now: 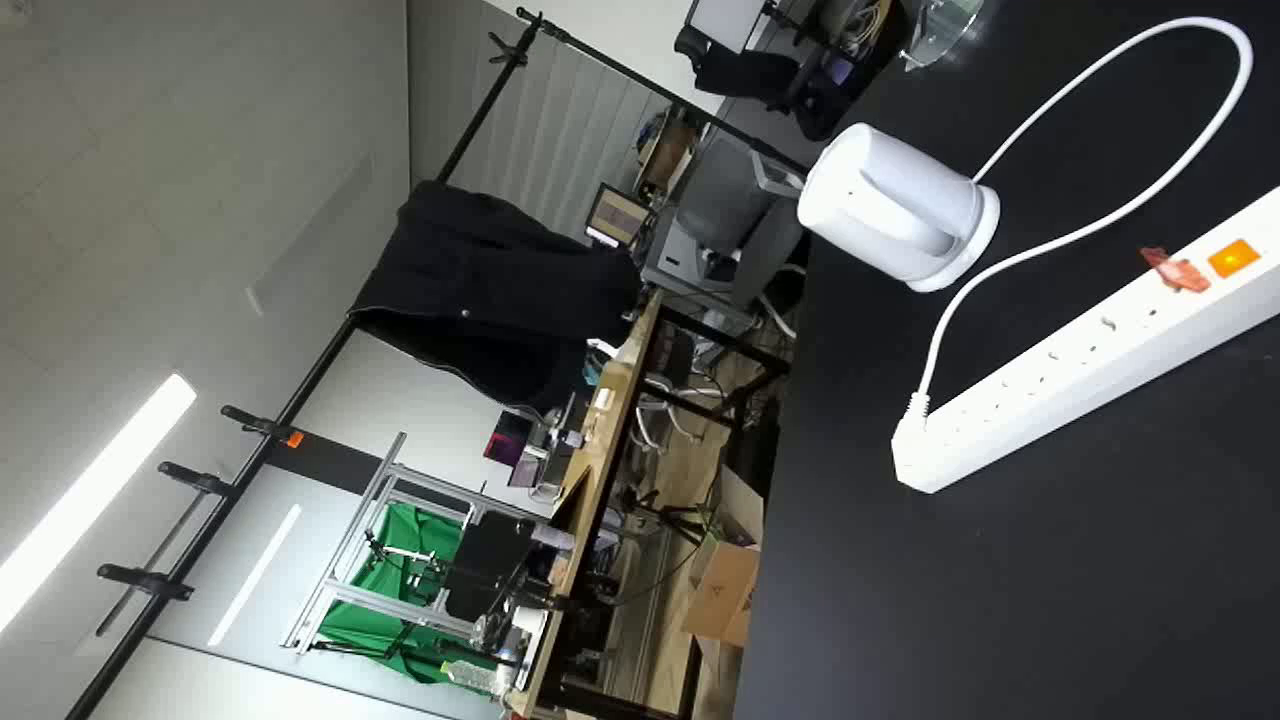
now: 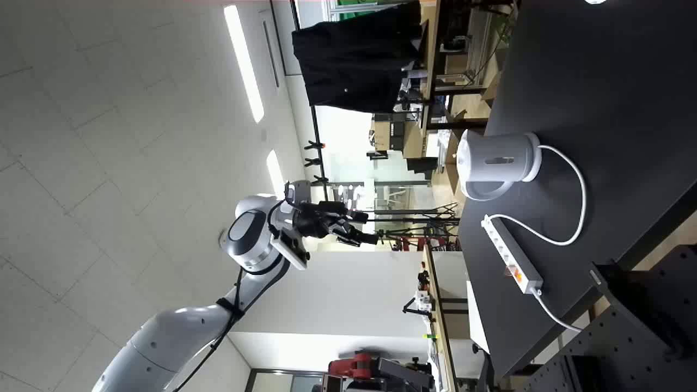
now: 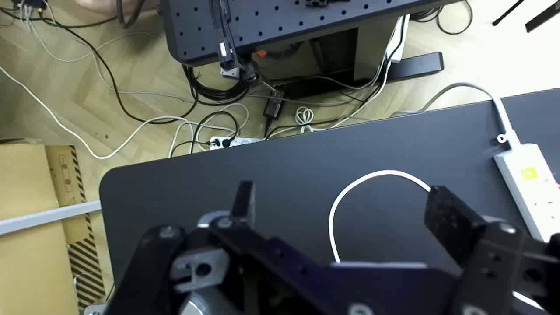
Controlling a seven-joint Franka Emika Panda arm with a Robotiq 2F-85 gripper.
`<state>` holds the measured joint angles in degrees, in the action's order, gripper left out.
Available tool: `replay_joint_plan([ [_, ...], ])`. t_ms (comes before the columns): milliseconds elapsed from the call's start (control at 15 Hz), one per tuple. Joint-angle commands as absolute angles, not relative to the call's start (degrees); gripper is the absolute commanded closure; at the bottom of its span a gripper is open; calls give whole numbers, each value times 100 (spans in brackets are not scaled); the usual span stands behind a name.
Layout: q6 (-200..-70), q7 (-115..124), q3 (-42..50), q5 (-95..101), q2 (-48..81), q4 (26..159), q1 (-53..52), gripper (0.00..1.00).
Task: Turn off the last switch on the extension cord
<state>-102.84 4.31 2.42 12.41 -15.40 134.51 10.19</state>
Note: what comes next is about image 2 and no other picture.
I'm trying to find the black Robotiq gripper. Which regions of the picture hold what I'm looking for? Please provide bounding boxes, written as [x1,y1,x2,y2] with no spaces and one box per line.
[292,199,381,249]

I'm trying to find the white partition cabinet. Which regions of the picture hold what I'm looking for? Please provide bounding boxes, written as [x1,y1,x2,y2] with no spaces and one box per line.
[227,249,431,375]

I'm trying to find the black tripod stand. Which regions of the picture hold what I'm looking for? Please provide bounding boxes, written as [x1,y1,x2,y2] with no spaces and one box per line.
[304,105,332,185]

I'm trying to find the short ceiling light panel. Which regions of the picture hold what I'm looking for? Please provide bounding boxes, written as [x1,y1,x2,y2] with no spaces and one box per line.
[265,149,289,199]

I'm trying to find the red machine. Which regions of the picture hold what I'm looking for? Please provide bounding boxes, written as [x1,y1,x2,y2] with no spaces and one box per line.
[326,348,431,392]

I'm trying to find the white electric kettle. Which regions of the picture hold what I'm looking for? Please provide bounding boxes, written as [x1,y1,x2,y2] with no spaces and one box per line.
[454,128,545,205]

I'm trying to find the black hanging cloth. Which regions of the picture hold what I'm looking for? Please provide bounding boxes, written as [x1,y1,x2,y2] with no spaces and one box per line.
[291,2,427,115]

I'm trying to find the long ceiling light panel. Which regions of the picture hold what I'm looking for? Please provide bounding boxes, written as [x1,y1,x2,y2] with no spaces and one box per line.
[222,2,268,125]

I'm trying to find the wooden shelf desk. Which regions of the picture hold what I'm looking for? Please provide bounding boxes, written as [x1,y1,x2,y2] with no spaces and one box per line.
[419,0,518,164]

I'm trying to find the black perforated mounting board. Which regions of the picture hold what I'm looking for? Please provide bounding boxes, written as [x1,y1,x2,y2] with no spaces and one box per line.
[518,245,697,392]

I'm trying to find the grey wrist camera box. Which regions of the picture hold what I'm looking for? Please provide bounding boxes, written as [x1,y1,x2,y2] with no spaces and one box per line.
[284,179,316,206]

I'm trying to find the white power strip cable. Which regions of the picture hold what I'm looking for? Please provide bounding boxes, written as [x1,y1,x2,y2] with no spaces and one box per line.
[531,286,585,336]

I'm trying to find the white kettle power cable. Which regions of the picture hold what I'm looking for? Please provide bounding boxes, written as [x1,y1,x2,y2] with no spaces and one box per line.
[487,141,591,251]

